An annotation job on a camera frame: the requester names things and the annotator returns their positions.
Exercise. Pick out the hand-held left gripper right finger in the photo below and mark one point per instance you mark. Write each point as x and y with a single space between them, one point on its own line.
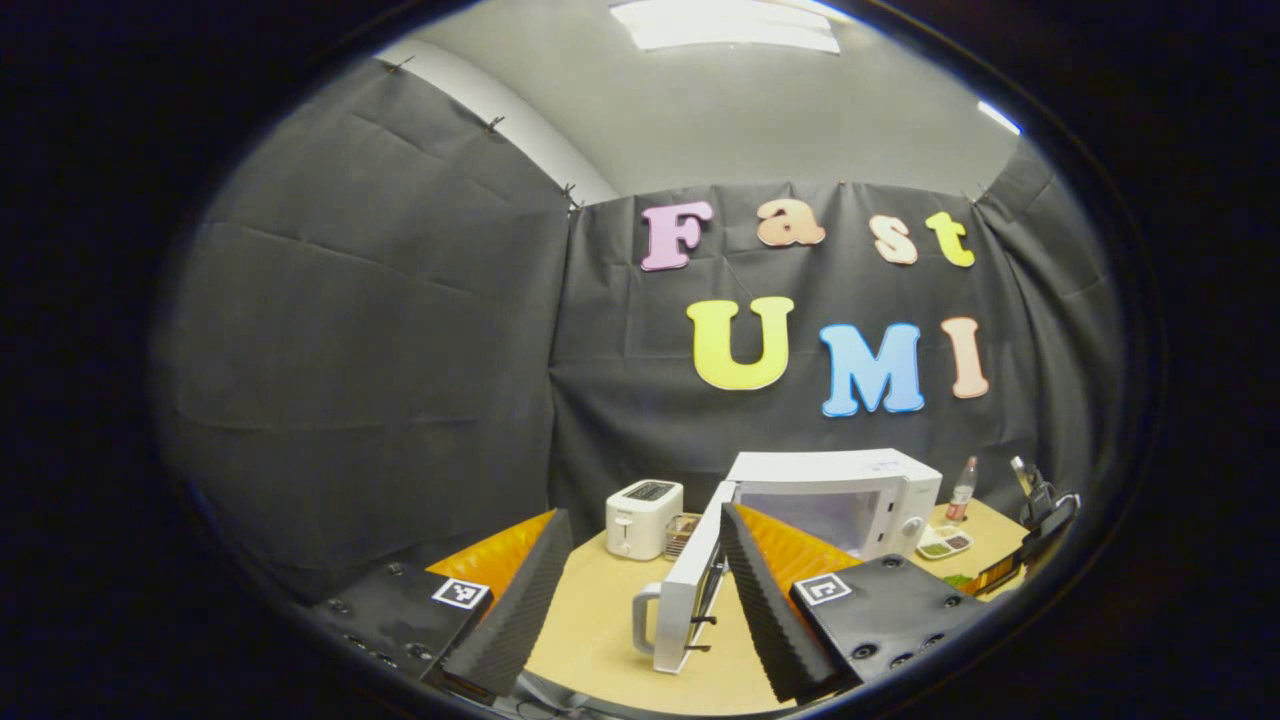
770 610

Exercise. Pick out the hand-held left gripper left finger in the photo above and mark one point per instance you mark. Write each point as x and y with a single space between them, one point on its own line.
515 610

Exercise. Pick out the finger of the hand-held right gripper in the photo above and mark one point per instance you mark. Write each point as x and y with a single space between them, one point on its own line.
1000 575

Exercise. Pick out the toy food with green leaf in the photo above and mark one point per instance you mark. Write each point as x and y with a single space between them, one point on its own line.
958 580

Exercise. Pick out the white microwave oven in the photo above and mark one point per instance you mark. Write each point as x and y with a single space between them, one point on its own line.
850 468

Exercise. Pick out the white divided dish of beans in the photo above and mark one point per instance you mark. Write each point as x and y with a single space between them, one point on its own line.
945 543

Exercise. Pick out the clear bottle with red label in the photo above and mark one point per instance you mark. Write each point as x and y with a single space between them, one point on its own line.
962 495

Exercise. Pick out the white toaster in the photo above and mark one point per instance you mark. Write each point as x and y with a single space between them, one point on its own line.
640 520

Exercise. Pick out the black backdrop cloth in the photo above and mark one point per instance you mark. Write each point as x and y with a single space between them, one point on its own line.
380 350

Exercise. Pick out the large ceiling light panel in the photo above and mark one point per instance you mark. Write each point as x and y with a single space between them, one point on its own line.
725 25

